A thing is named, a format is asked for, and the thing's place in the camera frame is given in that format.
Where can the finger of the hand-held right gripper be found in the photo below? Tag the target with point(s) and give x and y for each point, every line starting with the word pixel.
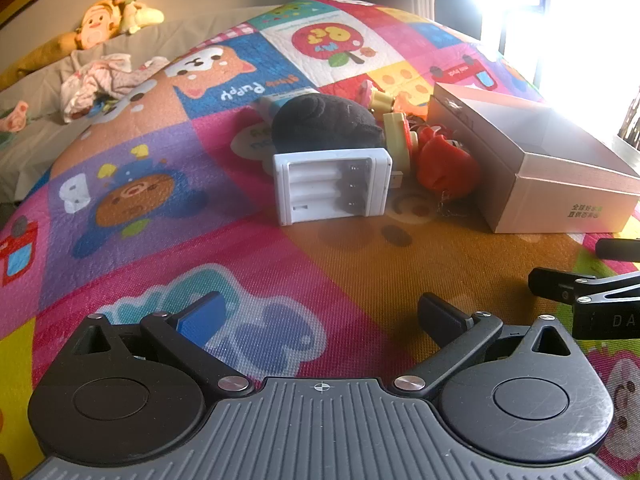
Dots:
pixel 550 285
pixel 620 250

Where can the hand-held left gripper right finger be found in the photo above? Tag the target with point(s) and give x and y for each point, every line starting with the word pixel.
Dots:
pixel 440 316

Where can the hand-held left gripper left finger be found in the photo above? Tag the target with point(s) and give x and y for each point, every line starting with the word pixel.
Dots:
pixel 200 317

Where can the red toy figure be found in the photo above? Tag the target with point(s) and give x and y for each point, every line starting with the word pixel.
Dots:
pixel 445 165

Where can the white battery charger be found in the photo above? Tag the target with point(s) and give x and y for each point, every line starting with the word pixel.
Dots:
pixel 300 185

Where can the pink cream toy camera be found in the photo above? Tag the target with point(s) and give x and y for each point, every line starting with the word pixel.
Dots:
pixel 397 140

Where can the blue tissue packet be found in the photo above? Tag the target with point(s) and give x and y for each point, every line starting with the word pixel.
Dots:
pixel 270 107

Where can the black plush toy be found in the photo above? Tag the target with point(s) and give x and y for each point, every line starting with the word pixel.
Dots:
pixel 325 120

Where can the colourful cartoon play mat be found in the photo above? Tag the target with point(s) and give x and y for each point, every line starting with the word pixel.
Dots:
pixel 325 270

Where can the grey sofa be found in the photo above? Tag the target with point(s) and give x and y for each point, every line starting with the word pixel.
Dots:
pixel 40 150

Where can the colourful small toy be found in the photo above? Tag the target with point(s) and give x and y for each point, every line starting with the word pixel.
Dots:
pixel 102 106

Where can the bright window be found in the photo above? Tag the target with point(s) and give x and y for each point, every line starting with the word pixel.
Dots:
pixel 575 20

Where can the pile of pink clothes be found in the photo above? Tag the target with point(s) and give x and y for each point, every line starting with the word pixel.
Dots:
pixel 100 80

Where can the small pink soft toy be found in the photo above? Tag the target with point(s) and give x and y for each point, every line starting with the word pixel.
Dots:
pixel 15 117

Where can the pale yellow small plush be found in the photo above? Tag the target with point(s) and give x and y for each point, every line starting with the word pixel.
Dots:
pixel 135 15

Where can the orange yellow plush toy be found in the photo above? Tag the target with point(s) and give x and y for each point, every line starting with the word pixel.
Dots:
pixel 95 25

